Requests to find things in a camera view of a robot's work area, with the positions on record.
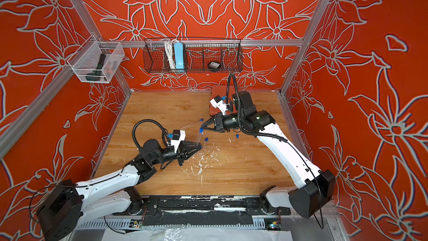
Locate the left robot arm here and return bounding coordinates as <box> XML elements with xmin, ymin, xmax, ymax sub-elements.
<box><xmin>29</xmin><ymin>119</ymin><xmax>202</xmax><ymax>241</ymax></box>

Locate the orange tool case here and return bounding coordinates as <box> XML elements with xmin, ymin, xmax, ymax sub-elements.
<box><xmin>209</xmin><ymin>85</ymin><xmax>237</xmax><ymax>116</ymax></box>

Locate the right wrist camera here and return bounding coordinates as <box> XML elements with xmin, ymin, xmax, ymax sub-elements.
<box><xmin>210</xmin><ymin>96</ymin><xmax>229</xmax><ymax>116</ymax></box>

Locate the dark green tool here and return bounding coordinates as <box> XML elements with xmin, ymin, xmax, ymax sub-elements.
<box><xmin>85</xmin><ymin>53</ymin><xmax>106</xmax><ymax>81</ymax></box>

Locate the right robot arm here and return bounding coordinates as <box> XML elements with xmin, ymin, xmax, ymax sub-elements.
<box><xmin>201</xmin><ymin>73</ymin><xmax>336</xmax><ymax>229</ymax></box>

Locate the black wire basket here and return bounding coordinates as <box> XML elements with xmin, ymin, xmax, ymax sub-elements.
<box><xmin>143</xmin><ymin>37</ymin><xmax>244</xmax><ymax>74</ymax></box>

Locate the small black device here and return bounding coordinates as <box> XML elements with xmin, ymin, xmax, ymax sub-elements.
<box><xmin>207</xmin><ymin>61</ymin><xmax>221</xmax><ymax>71</ymax></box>

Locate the light blue box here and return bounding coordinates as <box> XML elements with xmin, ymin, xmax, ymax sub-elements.
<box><xmin>174</xmin><ymin>42</ymin><xmax>185</xmax><ymax>72</ymax></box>

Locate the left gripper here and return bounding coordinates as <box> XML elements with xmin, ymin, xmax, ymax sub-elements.
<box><xmin>150</xmin><ymin>141</ymin><xmax>201</xmax><ymax>167</ymax></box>

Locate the glass test tube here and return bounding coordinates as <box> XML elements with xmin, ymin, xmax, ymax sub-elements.
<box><xmin>195</xmin><ymin>132</ymin><xmax>203</xmax><ymax>144</ymax></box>
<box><xmin>180</xmin><ymin>119</ymin><xmax>201</xmax><ymax>130</ymax></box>

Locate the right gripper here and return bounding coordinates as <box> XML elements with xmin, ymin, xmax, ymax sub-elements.
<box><xmin>201</xmin><ymin>114</ymin><xmax>246</xmax><ymax>135</ymax></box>

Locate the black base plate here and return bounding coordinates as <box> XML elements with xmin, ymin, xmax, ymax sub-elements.
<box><xmin>108</xmin><ymin>196</ymin><xmax>291</xmax><ymax>229</ymax></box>

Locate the clear acrylic box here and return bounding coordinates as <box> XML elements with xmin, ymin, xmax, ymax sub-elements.
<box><xmin>67</xmin><ymin>35</ymin><xmax>125</xmax><ymax>84</ymax></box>

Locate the white cable bundle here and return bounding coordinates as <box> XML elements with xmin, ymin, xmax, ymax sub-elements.
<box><xmin>165</xmin><ymin>39</ymin><xmax>176</xmax><ymax>71</ymax></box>

